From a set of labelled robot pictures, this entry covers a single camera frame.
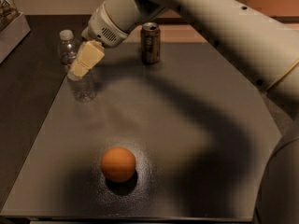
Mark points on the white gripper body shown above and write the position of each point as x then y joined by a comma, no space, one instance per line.
101,28

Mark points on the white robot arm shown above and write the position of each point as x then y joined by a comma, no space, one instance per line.
264,50

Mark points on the box with items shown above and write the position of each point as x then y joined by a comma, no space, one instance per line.
13,27

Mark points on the dark side counter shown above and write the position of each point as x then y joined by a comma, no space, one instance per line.
30,77

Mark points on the orange fruit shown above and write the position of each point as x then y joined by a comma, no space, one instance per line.
118,164

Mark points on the opened metal soda can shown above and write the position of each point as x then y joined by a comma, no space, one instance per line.
150,43

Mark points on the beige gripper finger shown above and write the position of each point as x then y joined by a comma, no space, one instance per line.
90,53

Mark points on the clear plastic water bottle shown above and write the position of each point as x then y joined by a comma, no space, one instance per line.
83,88

